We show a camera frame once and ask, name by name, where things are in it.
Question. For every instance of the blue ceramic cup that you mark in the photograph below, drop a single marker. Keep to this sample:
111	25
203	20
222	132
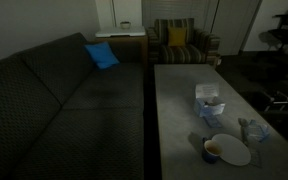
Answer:
210	154

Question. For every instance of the white round plate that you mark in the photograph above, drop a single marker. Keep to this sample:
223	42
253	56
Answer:
234	151

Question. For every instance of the wooden side table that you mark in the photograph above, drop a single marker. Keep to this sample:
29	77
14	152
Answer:
130	45

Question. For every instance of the striped armchair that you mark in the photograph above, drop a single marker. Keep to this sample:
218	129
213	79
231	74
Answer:
184	53

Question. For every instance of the blue throw pillow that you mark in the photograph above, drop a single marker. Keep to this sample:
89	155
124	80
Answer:
102	55

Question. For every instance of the white printed paper sheet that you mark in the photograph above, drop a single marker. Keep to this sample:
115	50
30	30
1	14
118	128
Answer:
206	90

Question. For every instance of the white flat board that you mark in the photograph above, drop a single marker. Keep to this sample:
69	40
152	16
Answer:
120	32

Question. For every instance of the yellow throw pillow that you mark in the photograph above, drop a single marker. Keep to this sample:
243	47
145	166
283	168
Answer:
177	36

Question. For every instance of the small blue packet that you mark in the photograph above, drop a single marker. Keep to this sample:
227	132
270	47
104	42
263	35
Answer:
213	121

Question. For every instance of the grey window blinds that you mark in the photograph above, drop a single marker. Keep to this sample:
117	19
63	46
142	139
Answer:
177	10

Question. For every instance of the dark patterned fabric sofa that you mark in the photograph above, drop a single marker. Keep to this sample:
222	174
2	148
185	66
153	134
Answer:
50	110

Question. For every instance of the crumpled clear plastic bag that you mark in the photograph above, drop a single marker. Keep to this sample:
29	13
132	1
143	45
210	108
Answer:
255	130

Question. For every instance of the flat clear plastic wrapper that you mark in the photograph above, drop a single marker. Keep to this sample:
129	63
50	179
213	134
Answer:
255	158

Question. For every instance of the black metal stand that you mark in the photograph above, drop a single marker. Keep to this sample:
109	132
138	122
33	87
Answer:
276	99

